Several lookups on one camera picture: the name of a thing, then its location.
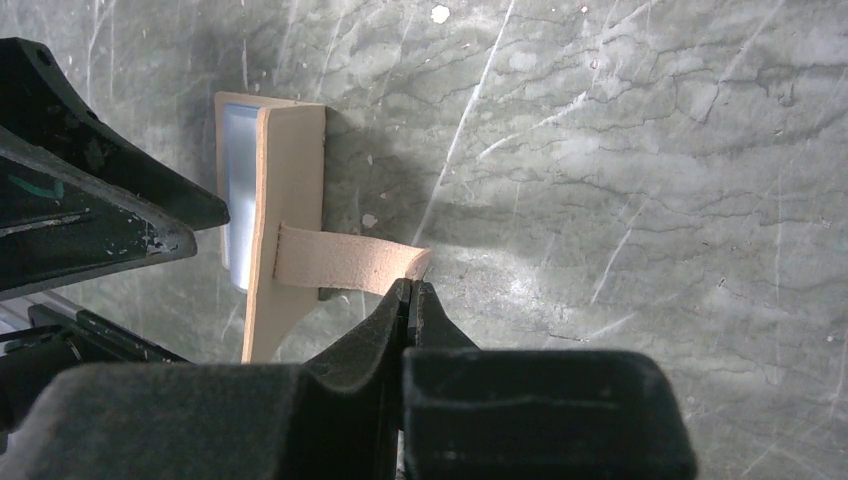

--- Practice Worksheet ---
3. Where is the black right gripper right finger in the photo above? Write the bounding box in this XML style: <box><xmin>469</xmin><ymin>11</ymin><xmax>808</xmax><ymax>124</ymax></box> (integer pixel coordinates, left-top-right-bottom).
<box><xmin>402</xmin><ymin>281</ymin><xmax>697</xmax><ymax>479</ymax></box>

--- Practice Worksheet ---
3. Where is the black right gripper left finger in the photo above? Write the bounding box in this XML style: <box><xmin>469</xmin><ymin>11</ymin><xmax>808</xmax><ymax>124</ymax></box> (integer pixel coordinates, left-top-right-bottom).
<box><xmin>1</xmin><ymin>280</ymin><xmax>412</xmax><ymax>479</ymax></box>

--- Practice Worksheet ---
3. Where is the beige leather card holder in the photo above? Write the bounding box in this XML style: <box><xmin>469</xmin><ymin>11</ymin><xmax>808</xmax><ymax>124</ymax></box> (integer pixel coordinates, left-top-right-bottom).
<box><xmin>214</xmin><ymin>92</ymin><xmax>431</xmax><ymax>363</ymax></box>

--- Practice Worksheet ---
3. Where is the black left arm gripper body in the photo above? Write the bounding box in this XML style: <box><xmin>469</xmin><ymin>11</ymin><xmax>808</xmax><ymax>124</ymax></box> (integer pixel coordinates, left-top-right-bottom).
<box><xmin>0</xmin><ymin>36</ymin><xmax>231</xmax><ymax>425</ymax></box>

